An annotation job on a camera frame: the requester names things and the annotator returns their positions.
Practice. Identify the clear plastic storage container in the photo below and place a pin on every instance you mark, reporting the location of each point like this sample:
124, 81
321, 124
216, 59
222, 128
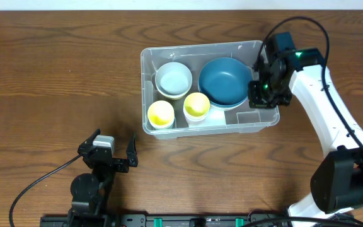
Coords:
242, 119

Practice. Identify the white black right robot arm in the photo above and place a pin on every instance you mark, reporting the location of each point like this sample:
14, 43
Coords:
337, 184

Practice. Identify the cream white cup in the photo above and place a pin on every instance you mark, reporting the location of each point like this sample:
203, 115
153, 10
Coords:
169, 125

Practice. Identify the pink cup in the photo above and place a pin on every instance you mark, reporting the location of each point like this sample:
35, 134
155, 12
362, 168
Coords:
195, 122

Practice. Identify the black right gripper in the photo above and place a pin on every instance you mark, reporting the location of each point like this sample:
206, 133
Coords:
261, 95

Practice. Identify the small white bowl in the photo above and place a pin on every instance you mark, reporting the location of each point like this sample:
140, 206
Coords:
173, 89

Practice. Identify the light blue cup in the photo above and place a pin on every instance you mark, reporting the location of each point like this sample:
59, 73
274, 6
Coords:
191, 118

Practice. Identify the yellow cup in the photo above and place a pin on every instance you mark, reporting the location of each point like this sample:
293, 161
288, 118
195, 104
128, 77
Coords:
196, 105
160, 112

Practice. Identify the small light grey bowl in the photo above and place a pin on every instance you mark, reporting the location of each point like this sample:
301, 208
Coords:
173, 73

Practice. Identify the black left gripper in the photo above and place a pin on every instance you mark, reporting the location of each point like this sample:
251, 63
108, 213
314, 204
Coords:
111, 161

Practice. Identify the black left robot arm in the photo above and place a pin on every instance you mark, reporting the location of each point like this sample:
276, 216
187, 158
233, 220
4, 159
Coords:
90, 191

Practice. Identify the dark blue bowl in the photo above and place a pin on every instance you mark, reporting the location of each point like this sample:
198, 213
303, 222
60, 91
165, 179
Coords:
224, 74
227, 97

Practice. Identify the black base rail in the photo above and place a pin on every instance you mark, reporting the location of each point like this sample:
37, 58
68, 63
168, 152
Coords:
141, 220

